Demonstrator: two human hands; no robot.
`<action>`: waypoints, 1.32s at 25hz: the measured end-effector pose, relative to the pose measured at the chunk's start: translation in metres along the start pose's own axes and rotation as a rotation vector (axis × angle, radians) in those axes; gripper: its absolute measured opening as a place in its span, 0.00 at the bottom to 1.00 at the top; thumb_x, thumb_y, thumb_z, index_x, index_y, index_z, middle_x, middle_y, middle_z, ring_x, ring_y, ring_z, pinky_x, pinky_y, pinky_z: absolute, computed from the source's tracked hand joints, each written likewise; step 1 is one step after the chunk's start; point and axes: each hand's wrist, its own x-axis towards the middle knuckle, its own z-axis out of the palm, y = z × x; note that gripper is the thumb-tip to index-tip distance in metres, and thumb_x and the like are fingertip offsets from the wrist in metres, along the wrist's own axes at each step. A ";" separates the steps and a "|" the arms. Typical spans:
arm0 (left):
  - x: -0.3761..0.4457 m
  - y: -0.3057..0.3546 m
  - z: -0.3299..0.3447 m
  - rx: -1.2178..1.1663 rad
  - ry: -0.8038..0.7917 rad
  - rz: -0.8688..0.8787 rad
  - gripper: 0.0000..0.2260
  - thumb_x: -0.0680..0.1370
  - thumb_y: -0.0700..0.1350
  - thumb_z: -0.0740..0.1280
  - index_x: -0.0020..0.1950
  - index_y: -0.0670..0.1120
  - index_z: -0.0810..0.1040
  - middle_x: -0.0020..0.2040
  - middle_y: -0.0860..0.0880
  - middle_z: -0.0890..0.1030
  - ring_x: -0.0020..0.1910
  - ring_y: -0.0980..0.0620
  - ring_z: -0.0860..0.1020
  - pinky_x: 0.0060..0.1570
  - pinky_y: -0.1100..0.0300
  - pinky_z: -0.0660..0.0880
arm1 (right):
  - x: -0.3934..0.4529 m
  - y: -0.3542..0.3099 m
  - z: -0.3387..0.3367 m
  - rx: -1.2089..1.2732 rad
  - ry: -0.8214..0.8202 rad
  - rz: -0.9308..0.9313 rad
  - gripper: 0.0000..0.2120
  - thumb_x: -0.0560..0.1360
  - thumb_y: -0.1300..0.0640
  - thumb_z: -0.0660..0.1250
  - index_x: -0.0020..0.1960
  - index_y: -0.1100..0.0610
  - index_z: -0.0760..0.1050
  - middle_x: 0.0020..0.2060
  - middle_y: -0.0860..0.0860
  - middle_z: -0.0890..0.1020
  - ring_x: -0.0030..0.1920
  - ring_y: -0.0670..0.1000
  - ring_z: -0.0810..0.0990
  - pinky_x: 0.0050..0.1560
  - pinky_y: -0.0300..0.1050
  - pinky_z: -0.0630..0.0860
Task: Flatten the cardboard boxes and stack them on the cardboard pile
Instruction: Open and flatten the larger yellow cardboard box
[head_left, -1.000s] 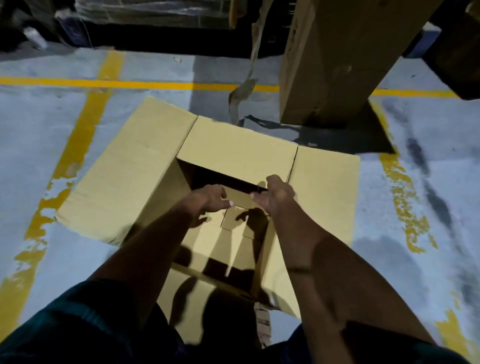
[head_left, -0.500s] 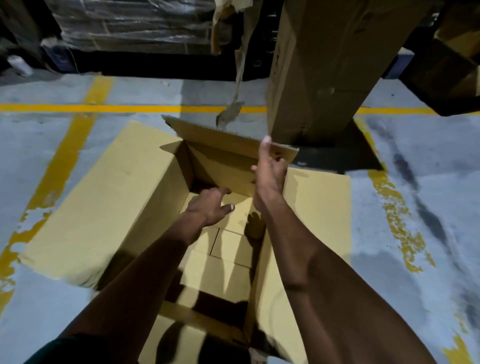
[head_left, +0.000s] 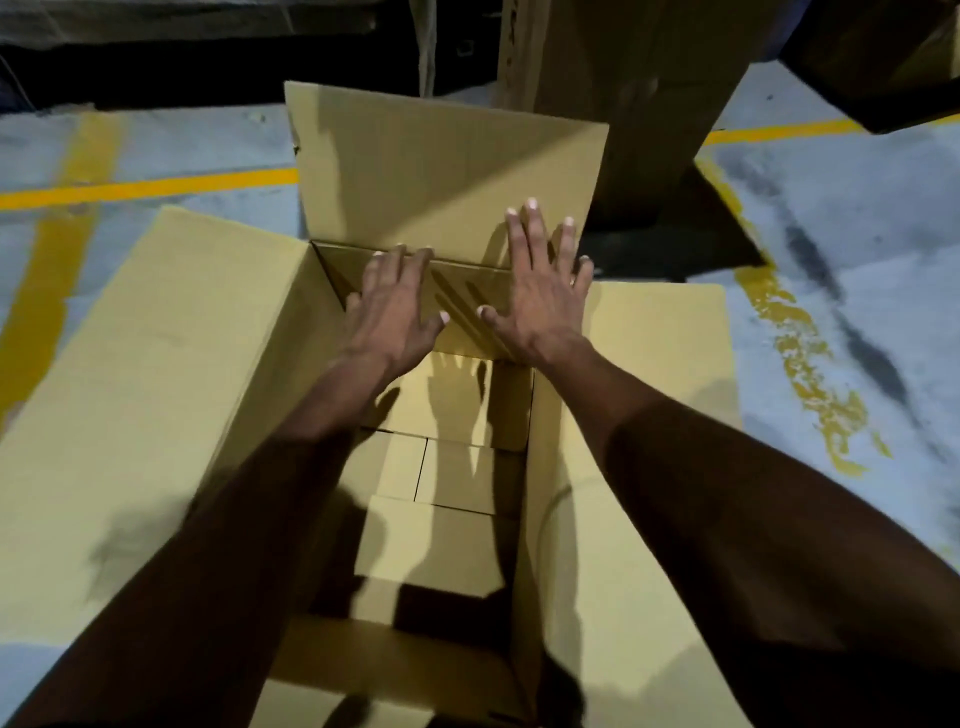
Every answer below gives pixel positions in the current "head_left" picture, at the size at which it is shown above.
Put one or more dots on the person's left forearm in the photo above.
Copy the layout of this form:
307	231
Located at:
225	562

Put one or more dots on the person's left hand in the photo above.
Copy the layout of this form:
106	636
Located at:
394	315

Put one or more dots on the brown cardboard box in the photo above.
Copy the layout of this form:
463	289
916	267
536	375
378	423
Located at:
885	60

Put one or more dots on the upright brown cardboard sheet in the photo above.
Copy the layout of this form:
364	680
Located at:
637	75

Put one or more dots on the person's right forearm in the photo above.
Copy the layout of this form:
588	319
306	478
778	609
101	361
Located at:
750	540

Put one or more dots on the large yellowish taped carton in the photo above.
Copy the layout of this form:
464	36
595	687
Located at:
150	412

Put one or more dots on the person's right hand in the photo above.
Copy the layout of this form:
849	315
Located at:
547	300

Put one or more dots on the hanging brown tape strip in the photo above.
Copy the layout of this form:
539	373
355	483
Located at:
424	45

